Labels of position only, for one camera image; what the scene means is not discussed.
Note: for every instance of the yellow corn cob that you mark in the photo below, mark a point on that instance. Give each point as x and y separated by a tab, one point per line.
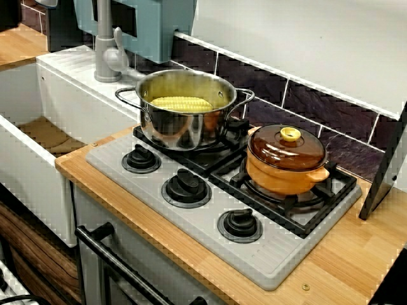
181	103

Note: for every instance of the grey toy stove plate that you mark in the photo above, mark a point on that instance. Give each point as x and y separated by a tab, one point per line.
197	219

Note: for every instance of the orange plastic pot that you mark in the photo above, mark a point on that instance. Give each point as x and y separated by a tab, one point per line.
280	178

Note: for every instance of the stainless steel pot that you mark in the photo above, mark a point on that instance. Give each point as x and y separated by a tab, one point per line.
178	127

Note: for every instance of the transparent pot lid yellow knob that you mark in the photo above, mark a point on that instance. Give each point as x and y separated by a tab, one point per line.
270	149

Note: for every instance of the black burner grate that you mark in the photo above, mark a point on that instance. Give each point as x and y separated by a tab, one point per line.
237	181
216	160

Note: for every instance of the black stove knob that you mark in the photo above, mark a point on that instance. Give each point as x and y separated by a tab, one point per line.
186	187
140	157
238	224

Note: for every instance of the teal toy appliance box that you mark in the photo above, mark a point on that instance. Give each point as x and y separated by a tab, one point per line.
155	31

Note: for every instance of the grey toy faucet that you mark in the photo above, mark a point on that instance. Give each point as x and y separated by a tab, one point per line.
103	47

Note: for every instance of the white toy sink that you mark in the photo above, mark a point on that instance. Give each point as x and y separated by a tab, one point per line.
63	95

